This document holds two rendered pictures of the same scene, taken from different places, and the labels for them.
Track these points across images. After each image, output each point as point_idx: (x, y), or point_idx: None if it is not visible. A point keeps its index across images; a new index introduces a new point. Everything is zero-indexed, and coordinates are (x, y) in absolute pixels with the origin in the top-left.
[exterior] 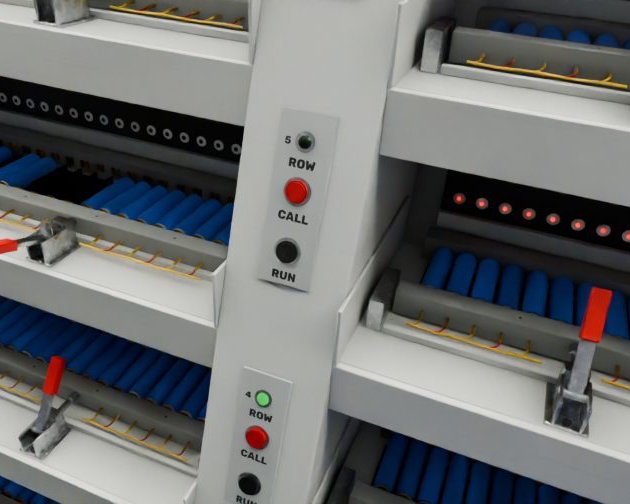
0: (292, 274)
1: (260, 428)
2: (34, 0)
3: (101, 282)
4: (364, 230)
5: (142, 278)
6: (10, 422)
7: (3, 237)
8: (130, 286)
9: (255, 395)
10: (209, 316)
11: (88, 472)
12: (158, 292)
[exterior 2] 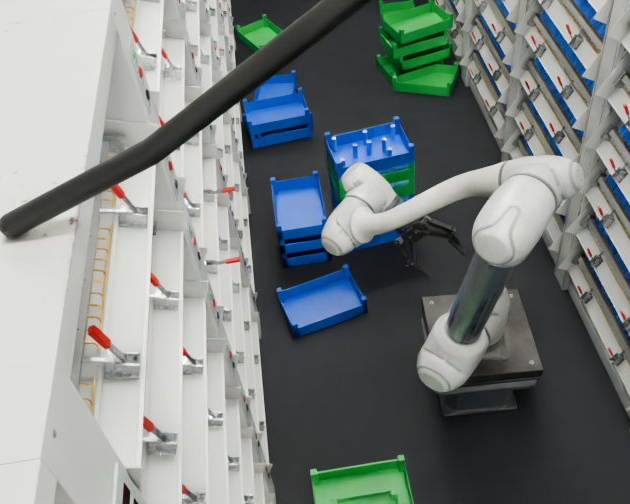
0: (211, 130)
1: (220, 165)
2: (199, 139)
3: (212, 183)
4: None
5: (205, 176)
6: (220, 258)
7: (207, 212)
8: (210, 177)
9: (218, 160)
10: (211, 160)
11: (224, 232)
12: (209, 171)
